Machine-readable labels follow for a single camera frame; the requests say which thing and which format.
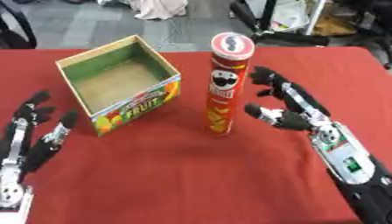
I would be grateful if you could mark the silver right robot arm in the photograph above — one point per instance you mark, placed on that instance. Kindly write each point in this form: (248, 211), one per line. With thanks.
(357, 175)

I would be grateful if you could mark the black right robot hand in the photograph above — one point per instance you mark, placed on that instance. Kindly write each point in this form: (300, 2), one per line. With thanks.
(293, 116)

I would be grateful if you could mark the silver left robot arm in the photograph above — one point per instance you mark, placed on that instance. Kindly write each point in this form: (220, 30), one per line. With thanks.
(13, 198)

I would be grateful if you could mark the black chair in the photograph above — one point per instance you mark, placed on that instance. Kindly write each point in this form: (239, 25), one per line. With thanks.
(15, 27)

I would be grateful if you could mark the cardboard box with green inside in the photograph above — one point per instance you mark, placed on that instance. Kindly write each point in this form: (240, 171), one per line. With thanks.
(120, 84)

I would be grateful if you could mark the black tripod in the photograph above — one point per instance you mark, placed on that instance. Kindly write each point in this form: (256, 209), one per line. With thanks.
(278, 24)

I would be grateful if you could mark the pale cloth bundle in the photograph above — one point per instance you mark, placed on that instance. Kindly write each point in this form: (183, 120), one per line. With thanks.
(158, 8)

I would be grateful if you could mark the red cylindrical snack can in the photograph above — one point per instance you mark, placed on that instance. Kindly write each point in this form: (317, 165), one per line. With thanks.
(225, 87)

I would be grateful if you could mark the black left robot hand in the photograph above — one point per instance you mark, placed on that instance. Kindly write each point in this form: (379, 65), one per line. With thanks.
(35, 151)

